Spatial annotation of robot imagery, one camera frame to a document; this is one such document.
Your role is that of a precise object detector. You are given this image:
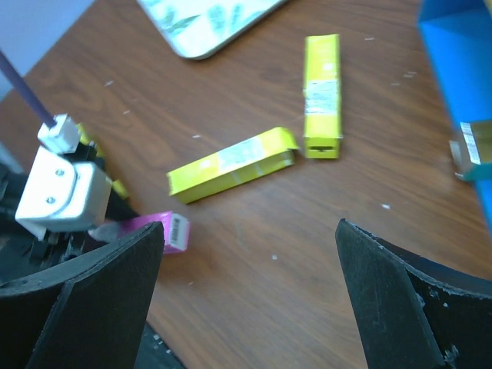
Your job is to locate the blue shelf with coloured boards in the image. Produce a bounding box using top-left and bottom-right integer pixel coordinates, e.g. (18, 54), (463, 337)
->
(418, 1), (491, 223)

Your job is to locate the floral leaf print tray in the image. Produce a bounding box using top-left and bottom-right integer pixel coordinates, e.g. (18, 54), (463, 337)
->
(138, 0), (284, 60)

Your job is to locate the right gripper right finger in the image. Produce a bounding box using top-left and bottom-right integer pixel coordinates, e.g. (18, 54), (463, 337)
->
(335, 219), (491, 368)

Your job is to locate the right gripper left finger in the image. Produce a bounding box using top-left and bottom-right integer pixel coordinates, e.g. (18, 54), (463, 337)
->
(1, 231), (162, 368)

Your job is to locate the yellow toothpaste box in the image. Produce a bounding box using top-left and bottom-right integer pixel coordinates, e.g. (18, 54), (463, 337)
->
(303, 34), (342, 159)
(168, 127), (298, 204)
(76, 123), (129, 200)

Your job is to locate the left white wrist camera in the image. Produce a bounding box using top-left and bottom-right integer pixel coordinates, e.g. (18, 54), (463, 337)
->
(15, 114), (112, 241)

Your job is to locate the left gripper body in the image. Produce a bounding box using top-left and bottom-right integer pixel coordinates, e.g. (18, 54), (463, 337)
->
(1, 165), (138, 283)

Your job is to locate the pink toothpaste box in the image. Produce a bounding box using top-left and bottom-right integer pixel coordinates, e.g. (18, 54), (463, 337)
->
(88, 211), (191, 254)

